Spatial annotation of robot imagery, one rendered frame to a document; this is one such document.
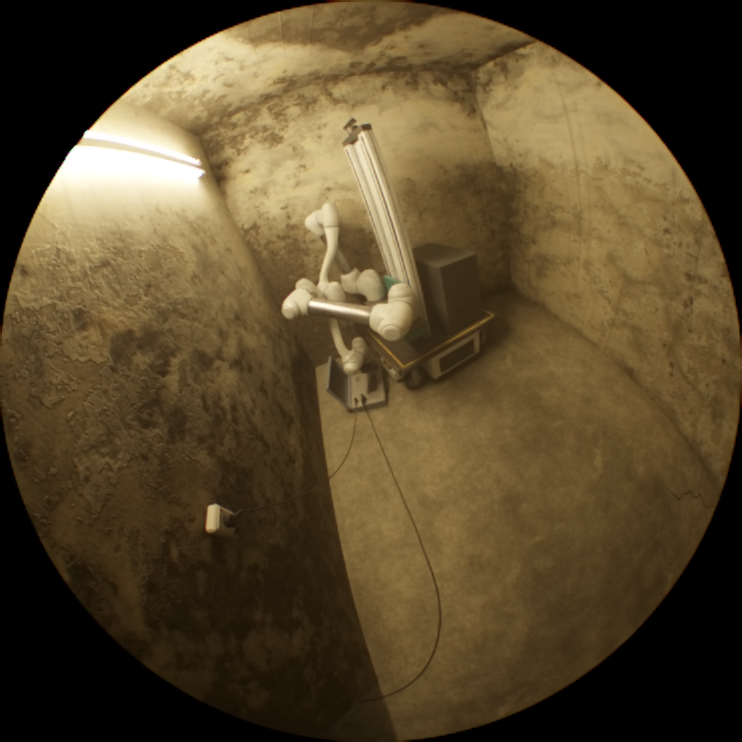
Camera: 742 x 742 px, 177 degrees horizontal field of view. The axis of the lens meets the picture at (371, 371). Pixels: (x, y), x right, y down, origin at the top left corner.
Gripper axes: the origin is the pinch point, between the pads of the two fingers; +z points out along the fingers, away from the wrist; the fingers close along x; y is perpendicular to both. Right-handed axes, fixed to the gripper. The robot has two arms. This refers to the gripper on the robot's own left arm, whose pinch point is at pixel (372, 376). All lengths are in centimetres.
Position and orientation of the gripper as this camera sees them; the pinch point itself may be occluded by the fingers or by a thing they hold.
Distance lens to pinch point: 192.8
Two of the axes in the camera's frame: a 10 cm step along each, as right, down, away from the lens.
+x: -9.5, 2.7, 1.5
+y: -0.7, -6.5, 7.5
